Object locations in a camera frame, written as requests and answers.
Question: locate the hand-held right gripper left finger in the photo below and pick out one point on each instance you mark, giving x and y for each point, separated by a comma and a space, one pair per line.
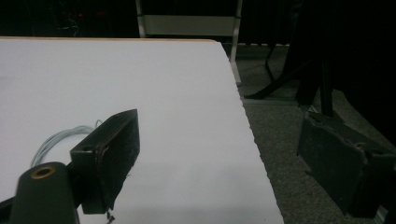
109, 161

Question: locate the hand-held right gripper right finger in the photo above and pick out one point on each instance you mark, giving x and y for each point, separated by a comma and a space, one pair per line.
336, 165

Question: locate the black tripod stand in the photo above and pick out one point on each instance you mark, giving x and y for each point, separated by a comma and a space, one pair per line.
326, 93

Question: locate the dark curtain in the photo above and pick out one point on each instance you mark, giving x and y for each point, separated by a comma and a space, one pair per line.
358, 46

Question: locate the black equipment stand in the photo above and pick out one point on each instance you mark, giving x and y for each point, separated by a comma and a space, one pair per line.
73, 23

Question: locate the white metal stand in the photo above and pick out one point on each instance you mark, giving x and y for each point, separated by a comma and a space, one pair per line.
186, 25

